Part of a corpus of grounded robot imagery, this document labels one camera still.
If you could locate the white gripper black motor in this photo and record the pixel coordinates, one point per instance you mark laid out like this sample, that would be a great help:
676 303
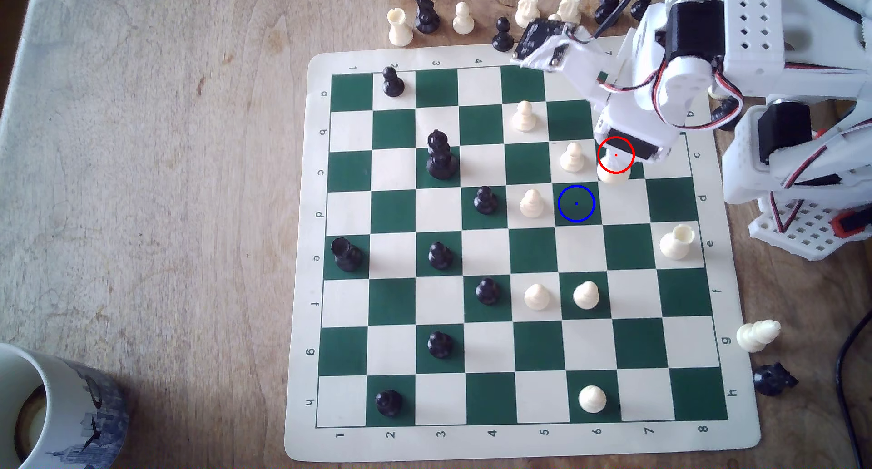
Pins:
638 147

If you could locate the tall white chess piece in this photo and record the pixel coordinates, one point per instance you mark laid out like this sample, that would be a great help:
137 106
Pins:
613 176

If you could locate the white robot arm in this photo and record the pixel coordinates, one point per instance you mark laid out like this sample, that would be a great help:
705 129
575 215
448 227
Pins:
749 33

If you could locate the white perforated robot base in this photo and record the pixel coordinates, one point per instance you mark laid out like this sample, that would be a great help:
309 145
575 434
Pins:
804 234

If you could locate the white chess pawn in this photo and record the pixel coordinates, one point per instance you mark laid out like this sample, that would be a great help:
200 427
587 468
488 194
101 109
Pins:
586 295
524 117
571 158
463 19
592 399
531 204
537 297

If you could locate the black chess knight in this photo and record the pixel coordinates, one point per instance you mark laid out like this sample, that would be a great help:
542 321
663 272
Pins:
774 379
426 14
727 113

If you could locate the white chess rook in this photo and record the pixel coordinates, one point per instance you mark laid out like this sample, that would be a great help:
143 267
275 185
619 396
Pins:
677 243
400 30

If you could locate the black chess pawn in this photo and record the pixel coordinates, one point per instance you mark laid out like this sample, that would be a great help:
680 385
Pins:
503 36
488 292
485 201
641 6
392 84
389 403
440 256
440 345

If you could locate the black chess bishop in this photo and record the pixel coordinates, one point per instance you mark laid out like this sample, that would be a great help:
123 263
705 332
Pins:
605 7

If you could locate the white chess knight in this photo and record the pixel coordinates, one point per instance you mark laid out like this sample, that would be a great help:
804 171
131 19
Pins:
527 7
569 6

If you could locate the white chess bishop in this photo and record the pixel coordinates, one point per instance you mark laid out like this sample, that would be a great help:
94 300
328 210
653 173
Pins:
757 335

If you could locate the green and white chess mat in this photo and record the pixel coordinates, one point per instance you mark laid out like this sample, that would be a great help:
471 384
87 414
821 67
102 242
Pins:
409 305

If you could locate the black chess rook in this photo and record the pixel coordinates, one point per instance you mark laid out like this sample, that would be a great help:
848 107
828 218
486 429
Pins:
346 255

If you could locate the orange clamp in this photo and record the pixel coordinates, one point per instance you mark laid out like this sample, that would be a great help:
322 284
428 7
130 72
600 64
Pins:
851 225

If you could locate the white mug with city print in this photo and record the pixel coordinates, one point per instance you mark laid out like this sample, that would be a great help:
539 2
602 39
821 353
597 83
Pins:
82 401

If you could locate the black arm camera module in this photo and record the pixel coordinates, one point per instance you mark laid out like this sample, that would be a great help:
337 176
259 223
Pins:
541 41

